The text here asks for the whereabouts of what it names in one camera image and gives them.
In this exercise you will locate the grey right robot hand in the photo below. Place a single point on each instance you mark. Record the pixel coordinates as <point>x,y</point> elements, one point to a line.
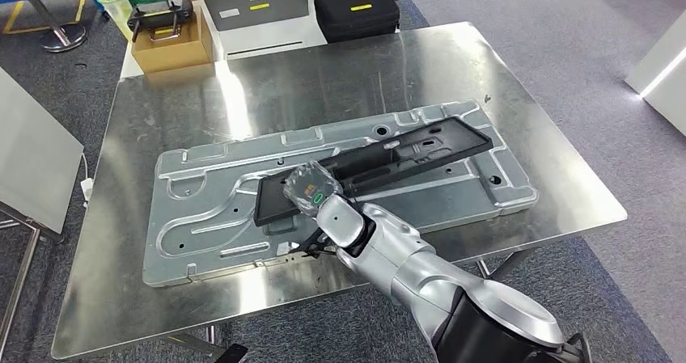
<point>311,189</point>

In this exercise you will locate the black plastic bracket part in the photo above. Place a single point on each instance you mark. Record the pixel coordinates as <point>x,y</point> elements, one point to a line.
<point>455,141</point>

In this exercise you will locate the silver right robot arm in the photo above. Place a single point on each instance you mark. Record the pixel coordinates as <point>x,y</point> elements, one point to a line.
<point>428,285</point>

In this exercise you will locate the stainless steel workbench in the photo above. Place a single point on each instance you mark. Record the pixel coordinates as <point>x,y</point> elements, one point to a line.
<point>375,66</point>

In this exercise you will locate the stamped grey metal panel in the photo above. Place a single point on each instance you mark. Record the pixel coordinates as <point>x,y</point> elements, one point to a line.
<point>214,243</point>

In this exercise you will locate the black case yellow label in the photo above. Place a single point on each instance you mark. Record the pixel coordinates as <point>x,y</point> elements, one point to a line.
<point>356,12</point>

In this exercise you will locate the black robot left foot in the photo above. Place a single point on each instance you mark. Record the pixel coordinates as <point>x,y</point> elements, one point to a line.
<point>231,354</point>

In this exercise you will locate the brown cardboard box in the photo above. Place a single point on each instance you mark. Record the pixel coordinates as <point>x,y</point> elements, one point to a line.
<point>171,55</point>

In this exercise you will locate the white power strip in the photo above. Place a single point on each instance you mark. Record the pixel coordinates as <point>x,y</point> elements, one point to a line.
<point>87,189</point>

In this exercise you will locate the clear plastic cup with straw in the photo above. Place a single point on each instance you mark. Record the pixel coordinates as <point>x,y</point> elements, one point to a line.
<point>115,7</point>

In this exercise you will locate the white top metal table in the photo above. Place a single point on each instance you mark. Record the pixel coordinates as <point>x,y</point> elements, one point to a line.
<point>37,151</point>

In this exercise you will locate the yellow floor tape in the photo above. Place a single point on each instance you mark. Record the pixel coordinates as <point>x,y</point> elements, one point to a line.
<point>13,18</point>

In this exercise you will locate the chrome stanchion post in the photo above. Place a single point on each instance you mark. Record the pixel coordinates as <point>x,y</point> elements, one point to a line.
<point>61,38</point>

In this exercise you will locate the white lit pedestal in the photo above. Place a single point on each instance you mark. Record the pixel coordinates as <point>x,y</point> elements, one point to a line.
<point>659,76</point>

